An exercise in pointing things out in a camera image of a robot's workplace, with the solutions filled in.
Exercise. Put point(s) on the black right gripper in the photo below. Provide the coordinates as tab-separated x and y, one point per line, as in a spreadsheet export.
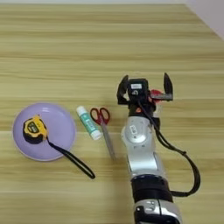
143	106

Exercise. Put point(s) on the green white glue stick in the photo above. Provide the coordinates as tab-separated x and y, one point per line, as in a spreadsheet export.
89	124

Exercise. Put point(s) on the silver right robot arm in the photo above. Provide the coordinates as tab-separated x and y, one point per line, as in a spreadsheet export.
143	154

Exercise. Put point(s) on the purple round plate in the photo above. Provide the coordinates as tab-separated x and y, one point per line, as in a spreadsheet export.
58	134

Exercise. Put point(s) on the yellow black tape measure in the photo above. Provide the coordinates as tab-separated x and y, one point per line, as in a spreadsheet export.
34	128

